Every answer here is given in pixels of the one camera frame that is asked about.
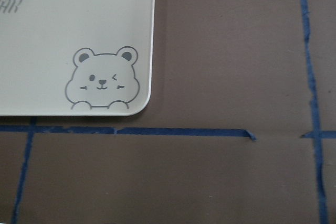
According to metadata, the cream bear tray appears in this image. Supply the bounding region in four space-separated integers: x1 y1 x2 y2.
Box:
1 0 155 116

